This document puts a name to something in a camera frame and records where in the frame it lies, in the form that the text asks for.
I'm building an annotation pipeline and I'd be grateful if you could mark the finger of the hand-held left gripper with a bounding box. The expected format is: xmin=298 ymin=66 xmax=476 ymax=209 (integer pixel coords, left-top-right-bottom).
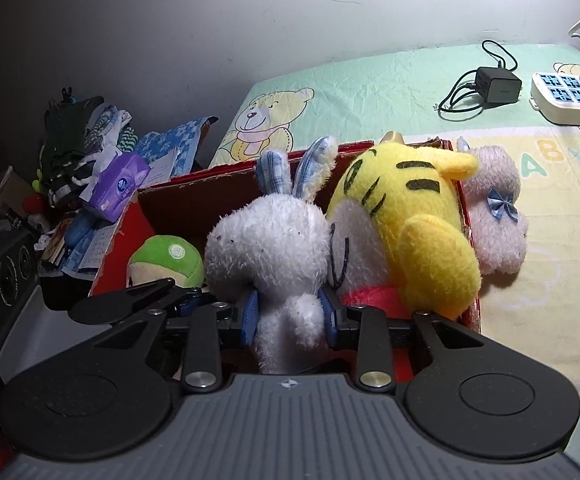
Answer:
xmin=68 ymin=278 xmax=177 ymax=323
xmin=167 ymin=295 xmax=231 ymax=320

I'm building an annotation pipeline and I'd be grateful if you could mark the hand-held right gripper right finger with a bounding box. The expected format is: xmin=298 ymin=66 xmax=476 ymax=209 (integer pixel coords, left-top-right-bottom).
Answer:
xmin=320 ymin=287 xmax=486 ymax=393

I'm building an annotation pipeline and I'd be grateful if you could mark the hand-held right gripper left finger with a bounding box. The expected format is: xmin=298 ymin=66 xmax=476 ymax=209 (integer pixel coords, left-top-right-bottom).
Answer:
xmin=92 ymin=292 xmax=261 ymax=393

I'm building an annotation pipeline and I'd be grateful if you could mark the green plush toy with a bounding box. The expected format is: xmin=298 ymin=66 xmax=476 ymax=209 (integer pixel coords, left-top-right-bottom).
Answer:
xmin=127 ymin=234 xmax=205 ymax=291

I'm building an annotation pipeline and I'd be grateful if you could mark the white rabbit plush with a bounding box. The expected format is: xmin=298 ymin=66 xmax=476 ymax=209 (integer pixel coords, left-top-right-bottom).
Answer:
xmin=204 ymin=136 xmax=338 ymax=373

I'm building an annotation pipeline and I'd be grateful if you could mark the red cardboard box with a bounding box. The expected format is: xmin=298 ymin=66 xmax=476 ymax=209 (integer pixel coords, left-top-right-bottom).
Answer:
xmin=88 ymin=140 xmax=483 ymax=386

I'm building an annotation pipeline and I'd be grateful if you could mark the yellow tiger plush toy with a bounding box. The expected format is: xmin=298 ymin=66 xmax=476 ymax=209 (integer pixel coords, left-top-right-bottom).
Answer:
xmin=326 ymin=131 xmax=482 ymax=321

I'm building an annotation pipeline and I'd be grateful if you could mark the pale pink rabbit plush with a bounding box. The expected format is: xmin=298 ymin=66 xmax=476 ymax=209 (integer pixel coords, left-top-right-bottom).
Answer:
xmin=457 ymin=137 xmax=528 ymax=276

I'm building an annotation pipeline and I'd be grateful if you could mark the blue plastic object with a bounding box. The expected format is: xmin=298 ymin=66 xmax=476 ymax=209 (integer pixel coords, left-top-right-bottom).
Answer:
xmin=64 ymin=209 xmax=103 ymax=256

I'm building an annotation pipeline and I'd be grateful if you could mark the purple tissue pack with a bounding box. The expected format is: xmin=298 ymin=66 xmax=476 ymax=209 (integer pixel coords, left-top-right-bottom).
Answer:
xmin=80 ymin=152 xmax=151 ymax=223

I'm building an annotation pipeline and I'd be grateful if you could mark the black white striped garment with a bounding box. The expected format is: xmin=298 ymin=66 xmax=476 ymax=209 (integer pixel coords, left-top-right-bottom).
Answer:
xmin=44 ymin=150 xmax=101 ymax=207

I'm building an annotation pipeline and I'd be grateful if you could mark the handwritten notebook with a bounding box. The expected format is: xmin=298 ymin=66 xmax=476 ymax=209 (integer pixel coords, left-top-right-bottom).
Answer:
xmin=140 ymin=147 xmax=181 ymax=187

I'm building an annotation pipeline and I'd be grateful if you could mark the blue patterned cloth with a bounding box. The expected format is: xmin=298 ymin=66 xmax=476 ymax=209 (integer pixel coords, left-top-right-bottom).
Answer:
xmin=134 ymin=116 xmax=219 ymax=176

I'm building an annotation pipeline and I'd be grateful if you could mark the dark green garment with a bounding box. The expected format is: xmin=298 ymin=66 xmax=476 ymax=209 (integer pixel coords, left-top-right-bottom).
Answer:
xmin=44 ymin=87 xmax=105 ymax=153

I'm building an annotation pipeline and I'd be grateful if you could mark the black charger adapter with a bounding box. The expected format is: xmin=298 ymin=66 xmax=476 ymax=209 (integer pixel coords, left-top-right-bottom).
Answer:
xmin=474 ymin=66 xmax=523 ymax=106

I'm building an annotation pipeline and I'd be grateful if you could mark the white power strip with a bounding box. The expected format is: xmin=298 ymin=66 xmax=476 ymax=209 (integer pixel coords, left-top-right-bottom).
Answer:
xmin=530 ymin=71 xmax=580 ymax=128

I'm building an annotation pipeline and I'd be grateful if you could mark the black charger with cable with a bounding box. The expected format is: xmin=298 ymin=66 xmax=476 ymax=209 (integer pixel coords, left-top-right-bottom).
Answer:
xmin=432 ymin=40 xmax=518 ymax=121

